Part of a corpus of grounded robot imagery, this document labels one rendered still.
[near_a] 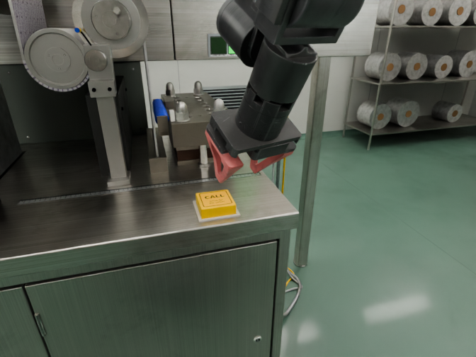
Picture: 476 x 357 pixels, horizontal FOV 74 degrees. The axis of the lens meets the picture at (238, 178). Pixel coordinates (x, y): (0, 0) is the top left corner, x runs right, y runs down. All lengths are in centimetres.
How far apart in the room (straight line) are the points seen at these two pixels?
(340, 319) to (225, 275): 105
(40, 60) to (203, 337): 71
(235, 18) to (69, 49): 49
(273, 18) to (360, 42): 109
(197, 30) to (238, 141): 79
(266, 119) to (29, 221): 52
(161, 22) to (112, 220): 67
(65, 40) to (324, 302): 151
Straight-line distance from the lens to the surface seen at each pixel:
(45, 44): 81
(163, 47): 111
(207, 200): 63
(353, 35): 135
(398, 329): 175
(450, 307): 197
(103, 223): 66
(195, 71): 350
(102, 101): 76
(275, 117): 35
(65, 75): 81
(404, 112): 421
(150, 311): 75
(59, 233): 66
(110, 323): 77
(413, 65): 412
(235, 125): 38
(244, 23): 36
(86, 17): 78
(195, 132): 78
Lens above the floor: 123
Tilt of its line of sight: 25 degrees down
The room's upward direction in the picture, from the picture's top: straight up
